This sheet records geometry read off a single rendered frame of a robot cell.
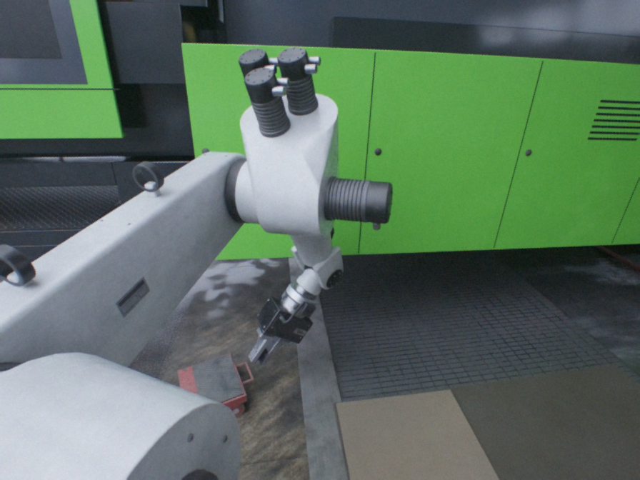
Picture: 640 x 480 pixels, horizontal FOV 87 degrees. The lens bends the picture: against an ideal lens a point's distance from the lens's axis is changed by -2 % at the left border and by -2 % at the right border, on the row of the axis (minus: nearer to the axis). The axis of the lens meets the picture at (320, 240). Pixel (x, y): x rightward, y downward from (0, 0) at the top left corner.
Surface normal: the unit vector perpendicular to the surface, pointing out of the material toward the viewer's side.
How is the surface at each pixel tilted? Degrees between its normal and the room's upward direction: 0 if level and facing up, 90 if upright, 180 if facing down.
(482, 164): 90
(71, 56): 90
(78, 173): 90
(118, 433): 7
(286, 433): 0
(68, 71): 90
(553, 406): 0
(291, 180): 61
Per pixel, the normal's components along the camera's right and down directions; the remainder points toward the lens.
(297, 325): 0.44, 0.39
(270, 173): -0.22, -0.06
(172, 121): 0.13, 0.44
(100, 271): 0.96, 0.11
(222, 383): -0.01, -0.90
